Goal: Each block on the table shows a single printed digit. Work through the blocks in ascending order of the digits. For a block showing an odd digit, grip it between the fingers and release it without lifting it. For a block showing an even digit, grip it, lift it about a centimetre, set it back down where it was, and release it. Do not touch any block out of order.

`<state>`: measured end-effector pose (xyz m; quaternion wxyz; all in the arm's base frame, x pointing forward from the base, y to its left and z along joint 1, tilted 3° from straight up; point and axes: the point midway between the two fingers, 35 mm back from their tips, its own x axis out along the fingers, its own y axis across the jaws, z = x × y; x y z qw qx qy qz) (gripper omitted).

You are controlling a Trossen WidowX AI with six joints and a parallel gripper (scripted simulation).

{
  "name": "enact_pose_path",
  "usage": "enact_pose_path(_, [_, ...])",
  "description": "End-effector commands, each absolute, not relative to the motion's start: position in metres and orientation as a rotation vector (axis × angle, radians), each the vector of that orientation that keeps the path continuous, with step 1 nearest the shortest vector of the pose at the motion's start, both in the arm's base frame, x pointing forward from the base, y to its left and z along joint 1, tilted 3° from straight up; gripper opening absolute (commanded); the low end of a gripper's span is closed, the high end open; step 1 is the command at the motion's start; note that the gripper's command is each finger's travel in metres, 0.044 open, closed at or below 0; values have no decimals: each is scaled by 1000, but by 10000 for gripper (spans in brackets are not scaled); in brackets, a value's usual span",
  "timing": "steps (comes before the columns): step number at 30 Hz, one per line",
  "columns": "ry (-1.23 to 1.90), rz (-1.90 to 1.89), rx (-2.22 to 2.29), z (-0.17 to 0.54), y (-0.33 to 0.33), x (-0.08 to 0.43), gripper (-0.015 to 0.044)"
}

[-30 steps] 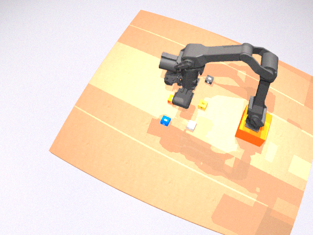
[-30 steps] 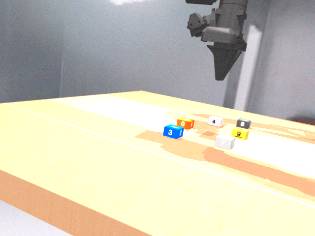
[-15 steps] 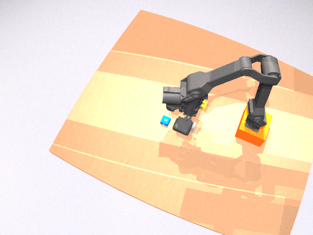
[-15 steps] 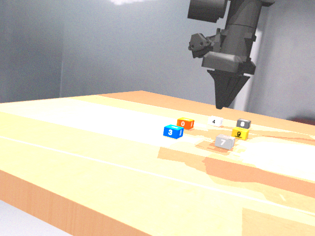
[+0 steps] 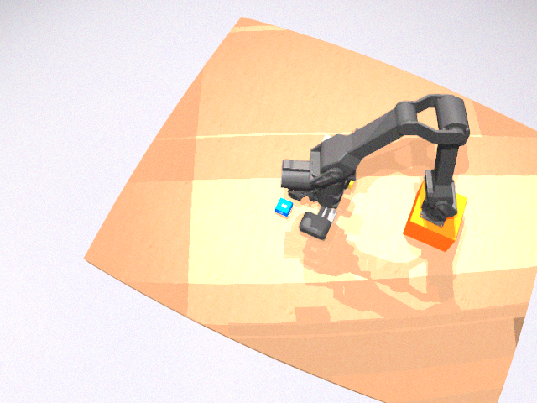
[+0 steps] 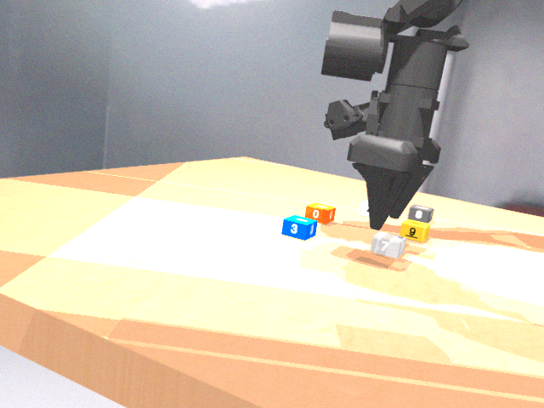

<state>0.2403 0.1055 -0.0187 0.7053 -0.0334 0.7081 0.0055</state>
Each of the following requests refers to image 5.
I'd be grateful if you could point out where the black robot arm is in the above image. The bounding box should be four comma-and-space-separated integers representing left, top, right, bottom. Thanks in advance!
281, 93, 470, 228

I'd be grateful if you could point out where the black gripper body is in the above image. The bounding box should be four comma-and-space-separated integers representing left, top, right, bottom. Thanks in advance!
299, 185, 345, 240

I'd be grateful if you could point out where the cyan block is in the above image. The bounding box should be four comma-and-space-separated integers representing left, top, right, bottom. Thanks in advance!
275, 197, 293, 217

